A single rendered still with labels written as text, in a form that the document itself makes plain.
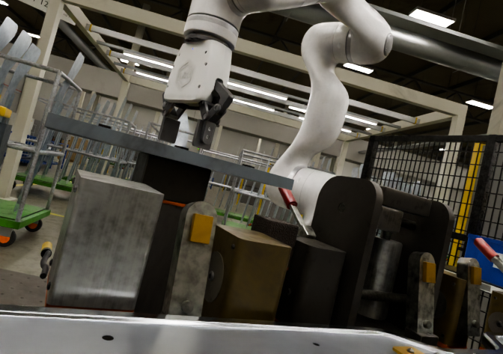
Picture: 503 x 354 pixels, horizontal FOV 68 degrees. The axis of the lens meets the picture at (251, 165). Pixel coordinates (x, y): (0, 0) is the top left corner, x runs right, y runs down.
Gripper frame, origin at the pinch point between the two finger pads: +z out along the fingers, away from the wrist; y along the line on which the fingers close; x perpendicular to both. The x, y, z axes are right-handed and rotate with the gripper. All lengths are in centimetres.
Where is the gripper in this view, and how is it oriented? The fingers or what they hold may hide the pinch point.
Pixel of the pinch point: (183, 138)
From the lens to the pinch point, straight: 60.1
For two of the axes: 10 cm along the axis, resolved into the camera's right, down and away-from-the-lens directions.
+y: 7.1, 1.4, -6.9
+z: -2.4, 9.7, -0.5
